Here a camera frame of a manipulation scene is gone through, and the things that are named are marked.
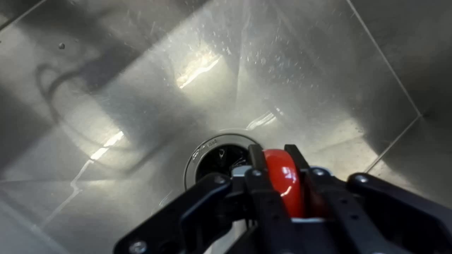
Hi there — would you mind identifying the white mug red interior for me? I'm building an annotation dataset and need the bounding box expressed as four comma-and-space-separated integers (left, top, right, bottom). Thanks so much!
206, 148, 326, 254

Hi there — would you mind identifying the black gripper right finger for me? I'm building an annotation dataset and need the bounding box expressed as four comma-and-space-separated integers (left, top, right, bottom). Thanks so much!
283, 144, 452, 254

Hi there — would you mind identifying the black sink drain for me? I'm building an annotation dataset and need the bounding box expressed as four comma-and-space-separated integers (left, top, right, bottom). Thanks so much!
183, 133, 256, 189

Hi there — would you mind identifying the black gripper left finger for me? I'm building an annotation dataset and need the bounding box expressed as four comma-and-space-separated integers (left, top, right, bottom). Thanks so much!
112, 144, 265, 254

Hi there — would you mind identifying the stainless steel sink basin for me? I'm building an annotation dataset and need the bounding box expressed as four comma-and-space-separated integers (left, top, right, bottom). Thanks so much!
0, 0, 450, 254

